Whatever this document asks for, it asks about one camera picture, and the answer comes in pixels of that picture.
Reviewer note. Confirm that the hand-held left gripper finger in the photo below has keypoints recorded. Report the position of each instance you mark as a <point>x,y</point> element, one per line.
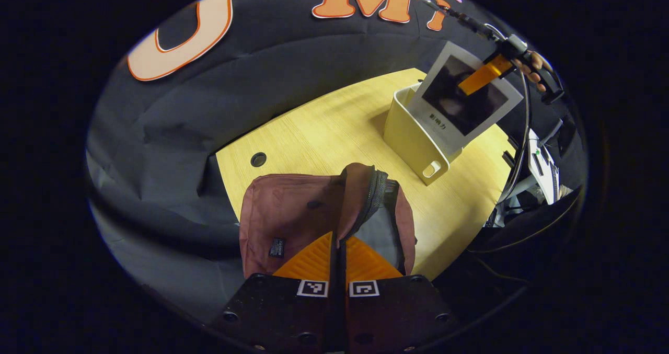
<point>342,301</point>
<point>333,301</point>

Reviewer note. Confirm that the white book with dark photo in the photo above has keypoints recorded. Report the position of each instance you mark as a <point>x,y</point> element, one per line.
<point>470,113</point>

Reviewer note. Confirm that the white device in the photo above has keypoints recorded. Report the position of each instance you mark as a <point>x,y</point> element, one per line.
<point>543,171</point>

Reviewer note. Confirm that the black backdrop cloth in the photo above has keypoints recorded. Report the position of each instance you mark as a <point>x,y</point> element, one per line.
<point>209,98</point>

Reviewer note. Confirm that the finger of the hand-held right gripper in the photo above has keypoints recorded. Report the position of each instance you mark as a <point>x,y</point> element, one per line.
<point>483,76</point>

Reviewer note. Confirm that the white plastic bookshelf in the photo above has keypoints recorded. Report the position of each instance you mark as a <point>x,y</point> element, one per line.
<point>413,139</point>

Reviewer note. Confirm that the maroon fabric schoolbag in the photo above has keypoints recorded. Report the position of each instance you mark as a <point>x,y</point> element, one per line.
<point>287,213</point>

